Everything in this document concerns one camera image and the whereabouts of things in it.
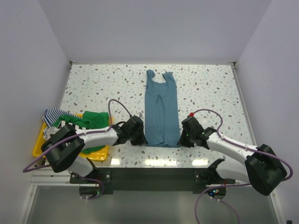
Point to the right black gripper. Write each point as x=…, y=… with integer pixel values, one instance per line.
x=182, y=142

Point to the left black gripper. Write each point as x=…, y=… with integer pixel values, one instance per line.
x=142, y=140

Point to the blue ribbed tank top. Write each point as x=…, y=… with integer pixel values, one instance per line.
x=161, y=111

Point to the black white striped tank top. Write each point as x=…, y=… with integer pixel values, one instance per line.
x=49, y=131

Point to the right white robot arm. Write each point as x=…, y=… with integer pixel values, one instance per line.
x=258, y=166

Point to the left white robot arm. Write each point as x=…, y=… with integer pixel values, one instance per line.
x=63, y=148

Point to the green tank top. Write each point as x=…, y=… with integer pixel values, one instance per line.
x=89, y=120

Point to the blue white striped tank top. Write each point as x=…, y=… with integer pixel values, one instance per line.
x=52, y=115

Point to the yellow plastic tray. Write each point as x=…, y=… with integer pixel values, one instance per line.
x=98, y=153

